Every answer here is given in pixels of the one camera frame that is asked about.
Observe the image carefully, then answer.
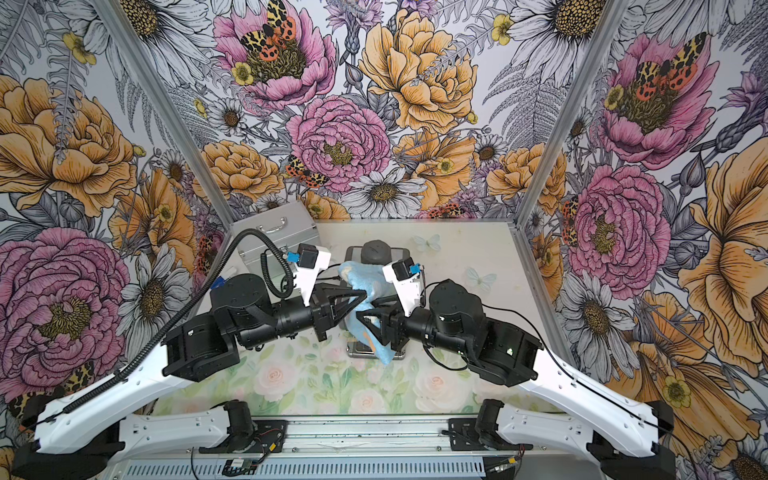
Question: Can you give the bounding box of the white vented cable duct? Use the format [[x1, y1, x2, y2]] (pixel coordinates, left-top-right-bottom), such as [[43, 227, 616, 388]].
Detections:
[[105, 456, 486, 479]]

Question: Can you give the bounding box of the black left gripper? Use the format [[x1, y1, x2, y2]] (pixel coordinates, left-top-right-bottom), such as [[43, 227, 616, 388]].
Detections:
[[238, 282, 366, 349]]

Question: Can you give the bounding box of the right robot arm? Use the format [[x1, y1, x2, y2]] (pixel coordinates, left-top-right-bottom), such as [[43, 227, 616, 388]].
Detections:
[[357, 280, 676, 479]]

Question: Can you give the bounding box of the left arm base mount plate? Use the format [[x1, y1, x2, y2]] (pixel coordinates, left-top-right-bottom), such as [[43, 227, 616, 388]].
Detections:
[[200, 418, 288, 455]]

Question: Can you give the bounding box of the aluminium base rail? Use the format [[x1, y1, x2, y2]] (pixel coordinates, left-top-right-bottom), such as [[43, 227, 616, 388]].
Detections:
[[119, 413, 619, 458]]

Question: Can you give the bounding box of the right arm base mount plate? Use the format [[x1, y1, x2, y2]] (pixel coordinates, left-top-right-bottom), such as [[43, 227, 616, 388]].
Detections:
[[441, 417, 533, 452]]

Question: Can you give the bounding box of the silver metal case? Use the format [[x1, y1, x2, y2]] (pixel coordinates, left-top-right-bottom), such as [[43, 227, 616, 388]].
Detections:
[[232, 203, 320, 275]]

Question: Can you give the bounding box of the grey coffee machine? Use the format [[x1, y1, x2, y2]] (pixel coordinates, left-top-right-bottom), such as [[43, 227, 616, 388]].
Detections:
[[343, 240, 410, 365]]

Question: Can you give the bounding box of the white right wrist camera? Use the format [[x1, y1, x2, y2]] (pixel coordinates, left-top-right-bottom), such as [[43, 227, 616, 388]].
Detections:
[[382, 257, 424, 317]]

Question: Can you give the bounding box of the blue patterned cleaning cloth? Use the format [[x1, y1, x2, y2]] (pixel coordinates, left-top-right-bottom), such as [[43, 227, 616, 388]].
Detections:
[[339, 261, 395, 365]]

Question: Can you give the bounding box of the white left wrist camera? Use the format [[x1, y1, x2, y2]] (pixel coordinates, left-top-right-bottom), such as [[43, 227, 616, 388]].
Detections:
[[287, 243, 331, 307]]

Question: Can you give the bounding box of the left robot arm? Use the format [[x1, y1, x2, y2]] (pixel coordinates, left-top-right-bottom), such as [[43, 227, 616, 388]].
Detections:
[[11, 240, 367, 479]]

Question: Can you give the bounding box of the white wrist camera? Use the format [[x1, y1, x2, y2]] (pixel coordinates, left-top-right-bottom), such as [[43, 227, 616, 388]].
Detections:
[[382, 257, 424, 317], [287, 243, 331, 307]]

